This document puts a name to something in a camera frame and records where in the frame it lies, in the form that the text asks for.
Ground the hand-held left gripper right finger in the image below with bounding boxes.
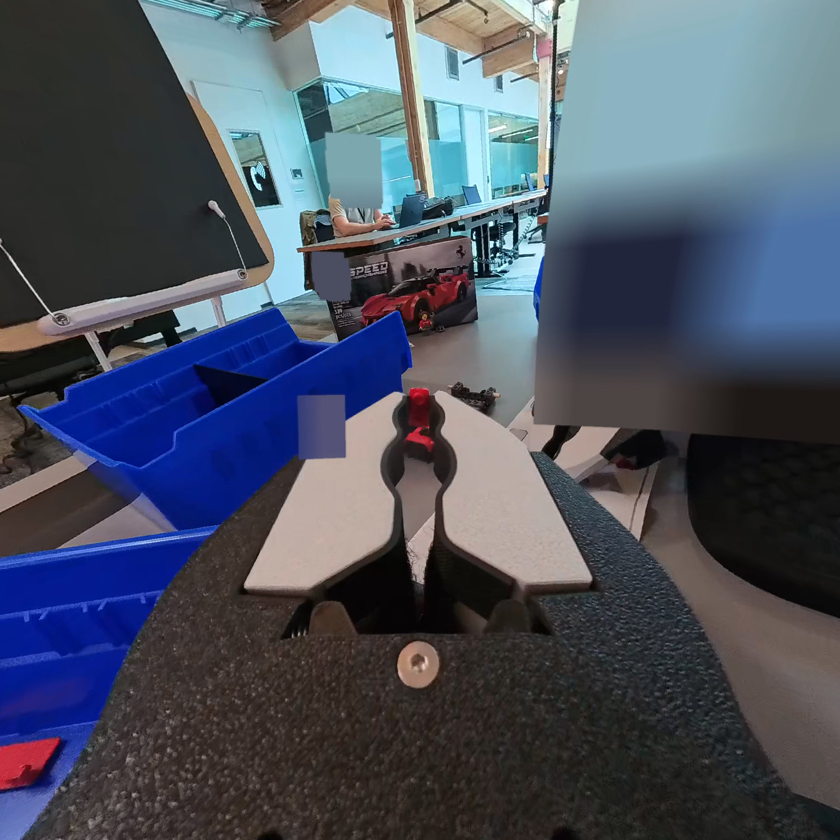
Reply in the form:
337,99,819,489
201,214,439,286
422,391,596,632

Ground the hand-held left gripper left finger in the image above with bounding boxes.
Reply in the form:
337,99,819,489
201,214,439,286
243,391,417,635

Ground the small red lego assembly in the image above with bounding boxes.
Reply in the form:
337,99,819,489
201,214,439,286
403,387,438,462

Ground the partly built lego car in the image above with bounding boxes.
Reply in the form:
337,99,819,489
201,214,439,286
448,381,505,414

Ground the lego set box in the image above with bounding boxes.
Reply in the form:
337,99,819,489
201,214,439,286
326,235,479,343

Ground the flat red lego plate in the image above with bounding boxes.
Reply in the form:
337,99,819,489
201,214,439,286
0,737,62,791

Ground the blue plastic bin with label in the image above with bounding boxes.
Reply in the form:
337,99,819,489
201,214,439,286
18,307,414,534

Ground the black bin divider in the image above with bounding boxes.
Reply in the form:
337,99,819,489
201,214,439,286
193,363,269,409

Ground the black quilted foam pad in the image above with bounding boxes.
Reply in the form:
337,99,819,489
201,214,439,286
686,433,840,619

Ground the office chair with jacket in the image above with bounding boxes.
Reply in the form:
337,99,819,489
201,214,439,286
300,209,337,291

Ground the long wooden desk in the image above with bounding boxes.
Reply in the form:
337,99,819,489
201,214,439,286
297,189,547,256

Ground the white door with phone sign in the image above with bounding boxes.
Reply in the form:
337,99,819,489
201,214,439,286
192,80,303,309

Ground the black board with wooden edge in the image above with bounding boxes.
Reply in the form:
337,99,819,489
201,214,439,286
0,0,277,352

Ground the wooden pillar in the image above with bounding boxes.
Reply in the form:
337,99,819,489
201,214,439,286
386,0,436,198

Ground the white metal board frame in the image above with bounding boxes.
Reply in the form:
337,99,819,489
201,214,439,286
36,268,250,373

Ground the thin grey cable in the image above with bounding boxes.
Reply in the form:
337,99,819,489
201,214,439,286
207,199,249,277
0,239,63,324

